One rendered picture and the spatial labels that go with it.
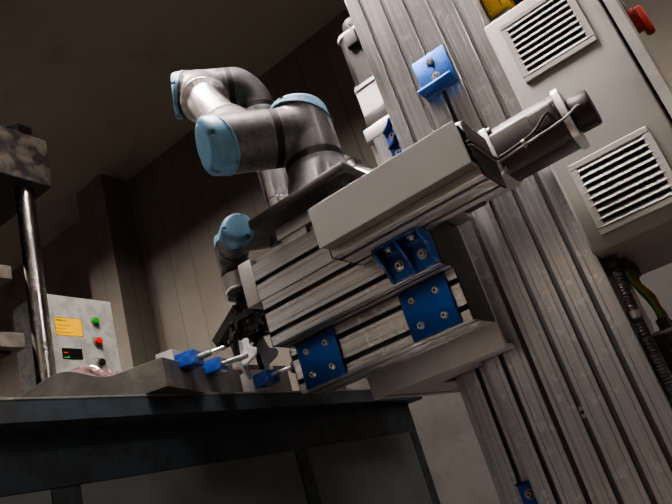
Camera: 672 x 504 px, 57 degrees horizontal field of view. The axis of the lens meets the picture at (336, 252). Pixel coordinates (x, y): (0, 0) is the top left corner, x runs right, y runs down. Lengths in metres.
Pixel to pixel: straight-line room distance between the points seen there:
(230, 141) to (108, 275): 3.39
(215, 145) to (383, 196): 0.39
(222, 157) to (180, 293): 3.12
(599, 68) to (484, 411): 0.62
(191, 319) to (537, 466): 3.26
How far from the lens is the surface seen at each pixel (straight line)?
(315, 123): 1.21
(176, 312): 4.27
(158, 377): 1.18
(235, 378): 1.49
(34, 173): 2.41
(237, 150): 1.17
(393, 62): 1.36
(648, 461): 1.08
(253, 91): 1.60
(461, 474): 3.07
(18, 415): 1.04
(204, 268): 4.12
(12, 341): 2.19
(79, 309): 2.46
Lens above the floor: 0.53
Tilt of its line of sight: 21 degrees up
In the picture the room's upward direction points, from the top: 18 degrees counter-clockwise
